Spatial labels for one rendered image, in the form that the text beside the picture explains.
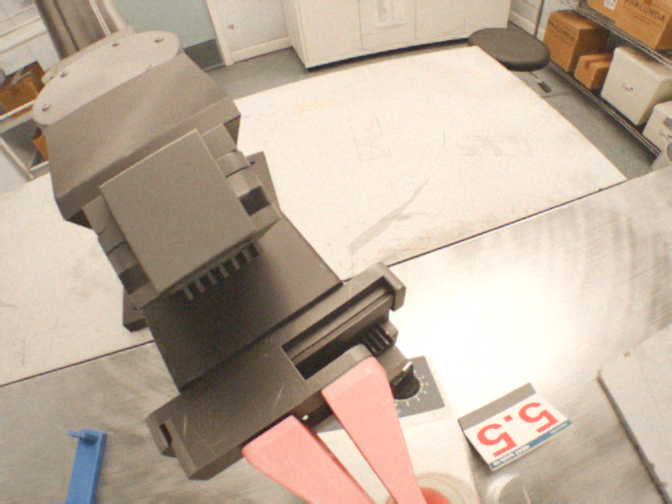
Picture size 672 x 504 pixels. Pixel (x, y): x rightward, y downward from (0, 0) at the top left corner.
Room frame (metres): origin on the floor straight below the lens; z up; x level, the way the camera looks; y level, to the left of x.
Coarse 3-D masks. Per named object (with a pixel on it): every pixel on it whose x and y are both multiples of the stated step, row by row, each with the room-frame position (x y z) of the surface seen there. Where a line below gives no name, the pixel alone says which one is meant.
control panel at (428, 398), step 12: (408, 360) 0.11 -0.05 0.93; (420, 360) 0.11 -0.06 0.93; (420, 372) 0.10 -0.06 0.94; (420, 384) 0.08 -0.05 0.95; (432, 384) 0.08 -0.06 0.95; (420, 396) 0.07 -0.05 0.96; (432, 396) 0.07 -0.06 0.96; (396, 408) 0.06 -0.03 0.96; (408, 408) 0.06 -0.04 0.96; (420, 408) 0.06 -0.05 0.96; (432, 408) 0.06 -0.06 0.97; (336, 420) 0.06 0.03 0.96
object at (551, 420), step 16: (512, 416) 0.04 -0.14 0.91; (528, 416) 0.03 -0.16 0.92; (544, 416) 0.02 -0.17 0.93; (560, 416) 0.02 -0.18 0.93; (480, 432) 0.03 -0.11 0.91; (496, 432) 0.02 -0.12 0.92; (512, 432) 0.02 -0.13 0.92; (528, 432) 0.01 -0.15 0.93; (544, 432) 0.01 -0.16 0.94; (480, 448) 0.01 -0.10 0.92; (496, 448) 0.01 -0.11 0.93; (512, 448) 0.00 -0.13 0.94
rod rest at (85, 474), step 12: (72, 432) 0.08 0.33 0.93; (84, 432) 0.08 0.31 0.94; (96, 432) 0.08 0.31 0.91; (84, 444) 0.07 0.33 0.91; (96, 444) 0.07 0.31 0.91; (84, 456) 0.05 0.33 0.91; (96, 456) 0.05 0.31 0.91; (84, 468) 0.04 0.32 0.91; (96, 468) 0.04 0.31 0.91; (72, 480) 0.03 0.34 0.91; (84, 480) 0.03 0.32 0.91; (96, 480) 0.03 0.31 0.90; (72, 492) 0.01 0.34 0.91; (84, 492) 0.01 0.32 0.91
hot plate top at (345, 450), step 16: (416, 432) 0.04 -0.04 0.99; (432, 432) 0.03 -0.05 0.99; (448, 432) 0.03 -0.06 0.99; (336, 448) 0.03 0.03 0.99; (352, 448) 0.03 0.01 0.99; (416, 448) 0.02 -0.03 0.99; (432, 448) 0.02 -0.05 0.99; (448, 448) 0.02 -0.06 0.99; (352, 464) 0.02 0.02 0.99; (416, 464) 0.01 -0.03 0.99; (432, 464) 0.01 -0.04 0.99; (448, 464) 0.01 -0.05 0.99; (464, 464) 0.00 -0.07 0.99; (368, 480) 0.01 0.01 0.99; (384, 496) -0.01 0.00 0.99
